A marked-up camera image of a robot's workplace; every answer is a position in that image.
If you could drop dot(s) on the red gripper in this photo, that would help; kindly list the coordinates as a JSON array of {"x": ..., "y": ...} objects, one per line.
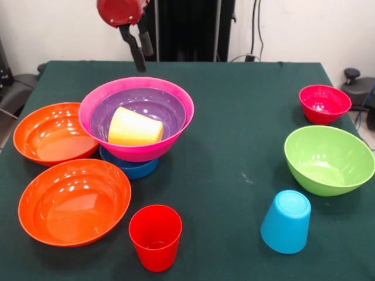
[{"x": 121, "y": 11}]

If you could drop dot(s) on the purple bowl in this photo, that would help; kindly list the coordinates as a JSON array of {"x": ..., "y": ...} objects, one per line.
[{"x": 146, "y": 99}]

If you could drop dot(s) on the yellow cup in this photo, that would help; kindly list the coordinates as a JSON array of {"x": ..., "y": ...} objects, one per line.
[{"x": 132, "y": 128}]

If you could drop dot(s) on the large pink bowl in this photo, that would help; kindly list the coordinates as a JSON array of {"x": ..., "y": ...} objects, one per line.
[{"x": 140, "y": 152}]

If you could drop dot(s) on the blue bowl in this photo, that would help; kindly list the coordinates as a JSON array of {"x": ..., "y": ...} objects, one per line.
[{"x": 137, "y": 171}]

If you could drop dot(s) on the orange bowl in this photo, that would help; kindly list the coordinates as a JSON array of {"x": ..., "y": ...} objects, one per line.
[
  {"x": 74, "y": 202},
  {"x": 52, "y": 137}
]

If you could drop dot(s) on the black caster leg with knob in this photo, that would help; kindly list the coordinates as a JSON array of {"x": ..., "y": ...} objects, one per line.
[
  {"x": 17, "y": 87},
  {"x": 359, "y": 87}
]

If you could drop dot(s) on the red cup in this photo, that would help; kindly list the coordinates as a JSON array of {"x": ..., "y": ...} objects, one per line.
[{"x": 155, "y": 237}]

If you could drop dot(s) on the small crimson bowl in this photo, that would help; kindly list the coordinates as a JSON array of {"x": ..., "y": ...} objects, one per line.
[{"x": 324, "y": 105}]

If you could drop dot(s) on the dark green tablecloth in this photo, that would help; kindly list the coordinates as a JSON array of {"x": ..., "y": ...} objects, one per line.
[{"x": 228, "y": 234}]

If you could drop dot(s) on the green bowl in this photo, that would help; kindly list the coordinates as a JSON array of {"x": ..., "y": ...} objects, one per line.
[{"x": 328, "y": 161}]

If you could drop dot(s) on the light blue cup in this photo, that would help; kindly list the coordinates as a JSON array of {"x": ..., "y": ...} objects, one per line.
[{"x": 285, "y": 222}]

